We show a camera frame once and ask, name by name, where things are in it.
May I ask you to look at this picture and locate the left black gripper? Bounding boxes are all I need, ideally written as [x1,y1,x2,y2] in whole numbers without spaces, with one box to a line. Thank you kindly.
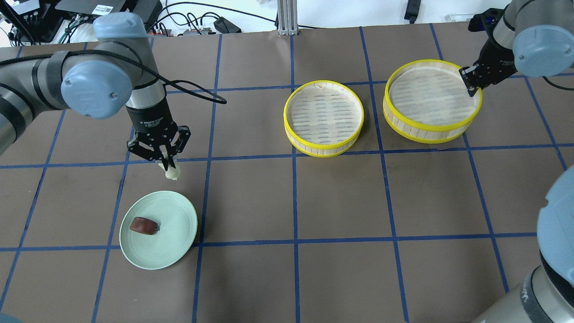
[126,105,191,171]

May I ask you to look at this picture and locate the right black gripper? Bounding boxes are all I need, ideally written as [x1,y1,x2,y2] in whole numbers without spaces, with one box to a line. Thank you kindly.
[459,43,517,97]

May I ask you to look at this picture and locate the white bun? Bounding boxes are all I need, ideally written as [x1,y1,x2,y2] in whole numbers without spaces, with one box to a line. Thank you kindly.
[165,165,181,181]

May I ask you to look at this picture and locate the brown bun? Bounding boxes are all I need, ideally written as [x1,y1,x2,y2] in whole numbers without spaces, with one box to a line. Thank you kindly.
[129,217,160,235]

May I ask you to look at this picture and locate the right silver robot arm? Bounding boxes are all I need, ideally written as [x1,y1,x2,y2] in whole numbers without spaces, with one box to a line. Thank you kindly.
[459,0,574,323]

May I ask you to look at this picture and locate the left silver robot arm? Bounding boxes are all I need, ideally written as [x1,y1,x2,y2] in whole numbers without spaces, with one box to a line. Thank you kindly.
[0,12,191,172]

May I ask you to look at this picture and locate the green round plate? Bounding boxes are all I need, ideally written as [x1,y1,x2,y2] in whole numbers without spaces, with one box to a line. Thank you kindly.
[119,191,198,270]

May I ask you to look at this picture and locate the black power adapter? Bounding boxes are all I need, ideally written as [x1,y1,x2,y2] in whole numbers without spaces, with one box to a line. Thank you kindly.
[213,17,242,34]

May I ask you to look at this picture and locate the black box with label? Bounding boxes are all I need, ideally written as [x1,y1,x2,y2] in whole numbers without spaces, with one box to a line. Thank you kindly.
[55,0,163,31]

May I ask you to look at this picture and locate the brown paper table mat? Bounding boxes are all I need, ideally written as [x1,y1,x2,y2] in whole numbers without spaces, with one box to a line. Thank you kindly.
[1,23,573,323]

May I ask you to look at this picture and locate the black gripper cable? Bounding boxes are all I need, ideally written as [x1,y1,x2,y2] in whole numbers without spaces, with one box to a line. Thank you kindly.
[0,41,227,105]

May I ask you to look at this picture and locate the aluminium frame post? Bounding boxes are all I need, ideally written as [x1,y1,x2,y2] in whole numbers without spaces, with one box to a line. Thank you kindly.
[276,0,300,35]

